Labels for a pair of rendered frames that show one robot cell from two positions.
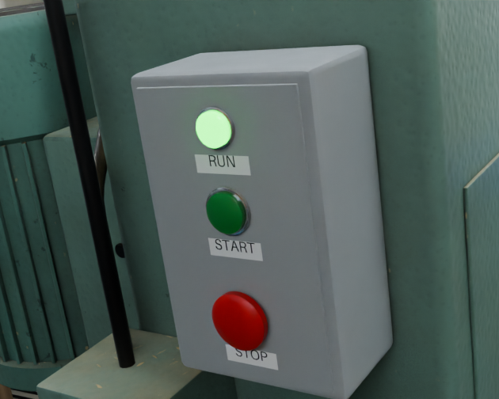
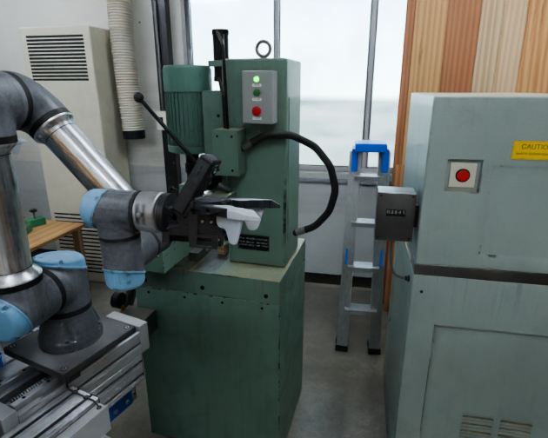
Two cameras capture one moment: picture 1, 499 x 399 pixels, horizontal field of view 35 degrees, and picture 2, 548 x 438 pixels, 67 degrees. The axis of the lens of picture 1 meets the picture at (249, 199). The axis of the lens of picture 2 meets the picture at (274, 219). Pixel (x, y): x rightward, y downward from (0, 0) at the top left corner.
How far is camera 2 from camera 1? 1.02 m
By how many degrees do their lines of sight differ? 18
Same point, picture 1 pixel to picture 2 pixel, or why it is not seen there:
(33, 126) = (197, 89)
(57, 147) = (205, 93)
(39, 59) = (201, 75)
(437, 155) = (286, 89)
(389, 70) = (280, 75)
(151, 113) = (245, 76)
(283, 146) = (267, 82)
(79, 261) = (206, 119)
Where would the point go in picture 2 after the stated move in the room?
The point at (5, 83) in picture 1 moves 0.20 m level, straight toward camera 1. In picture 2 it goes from (193, 78) to (221, 77)
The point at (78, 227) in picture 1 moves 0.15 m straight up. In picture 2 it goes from (207, 111) to (204, 66)
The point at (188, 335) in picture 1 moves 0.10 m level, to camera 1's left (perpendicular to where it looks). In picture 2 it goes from (245, 116) to (214, 116)
